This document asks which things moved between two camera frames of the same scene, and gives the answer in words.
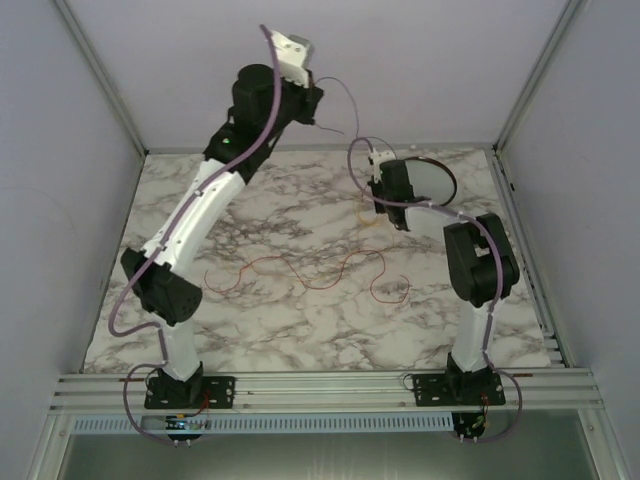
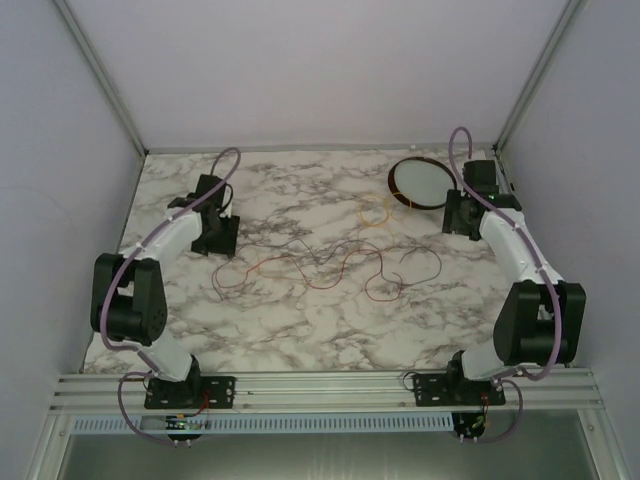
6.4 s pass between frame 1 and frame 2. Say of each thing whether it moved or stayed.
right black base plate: stayed
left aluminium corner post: stayed
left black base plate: stayed
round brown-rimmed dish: stayed
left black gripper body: moved
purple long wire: moved
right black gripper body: moved
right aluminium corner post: stayed
